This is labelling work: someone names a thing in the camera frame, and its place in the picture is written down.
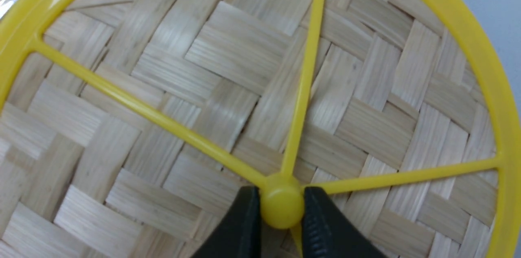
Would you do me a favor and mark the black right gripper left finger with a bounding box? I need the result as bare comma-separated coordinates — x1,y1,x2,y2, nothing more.
193,186,262,258

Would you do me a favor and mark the yellow-rimmed woven bamboo lid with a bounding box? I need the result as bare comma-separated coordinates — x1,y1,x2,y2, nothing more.
1,0,520,258

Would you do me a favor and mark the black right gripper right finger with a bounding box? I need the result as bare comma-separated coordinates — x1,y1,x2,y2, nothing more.
301,186,385,258

